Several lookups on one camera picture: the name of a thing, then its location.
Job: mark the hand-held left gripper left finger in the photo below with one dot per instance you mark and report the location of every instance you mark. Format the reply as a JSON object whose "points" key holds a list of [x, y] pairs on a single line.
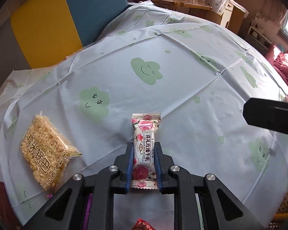
{"points": [[129, 172]]}

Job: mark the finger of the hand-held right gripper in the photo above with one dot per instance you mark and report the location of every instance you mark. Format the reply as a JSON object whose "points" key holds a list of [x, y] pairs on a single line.
{"points": [[266, 112]]}

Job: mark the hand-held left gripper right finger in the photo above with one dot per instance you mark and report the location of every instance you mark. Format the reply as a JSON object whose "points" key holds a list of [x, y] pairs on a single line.
{"points": [[159, 172]]}

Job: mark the pink rose nougat packet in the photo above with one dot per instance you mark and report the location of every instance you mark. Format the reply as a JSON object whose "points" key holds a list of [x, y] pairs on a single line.
{"points": [[144, 148]]}

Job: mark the clear rice cracker packet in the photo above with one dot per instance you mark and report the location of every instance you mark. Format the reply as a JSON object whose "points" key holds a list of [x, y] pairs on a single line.
{"points": [[40, 148]]}

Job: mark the pink cushion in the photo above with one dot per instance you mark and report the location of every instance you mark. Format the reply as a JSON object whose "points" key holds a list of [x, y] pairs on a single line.
{"points": [[283, 64]]}

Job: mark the small red festive packet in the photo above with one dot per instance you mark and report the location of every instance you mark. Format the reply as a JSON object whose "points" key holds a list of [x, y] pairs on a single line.
{"points": [[144, 225]]}

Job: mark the white green cloud tablecloth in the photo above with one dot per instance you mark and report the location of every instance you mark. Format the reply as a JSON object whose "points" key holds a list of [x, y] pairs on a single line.
{"points": [[182, 100]]}

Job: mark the cluttered white shelf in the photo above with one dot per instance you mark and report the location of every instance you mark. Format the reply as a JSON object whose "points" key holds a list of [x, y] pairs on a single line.
{"points": [[256, 32]]}

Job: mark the wooden cabinet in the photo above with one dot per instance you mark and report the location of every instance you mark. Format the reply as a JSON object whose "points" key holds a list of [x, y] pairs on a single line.
{"points": [[230, 21]]}

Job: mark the floral cloth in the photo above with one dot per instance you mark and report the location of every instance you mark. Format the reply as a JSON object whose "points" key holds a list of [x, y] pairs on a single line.
{"points": [[218, 1]]}

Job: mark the wooden sideboard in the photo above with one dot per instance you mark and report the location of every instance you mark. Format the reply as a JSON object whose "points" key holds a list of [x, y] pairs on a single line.
{"points": [[182, 6]]}

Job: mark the grey yellow blue chair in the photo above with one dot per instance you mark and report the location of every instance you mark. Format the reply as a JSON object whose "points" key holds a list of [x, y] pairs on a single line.
{"points": [[50, 21]]}

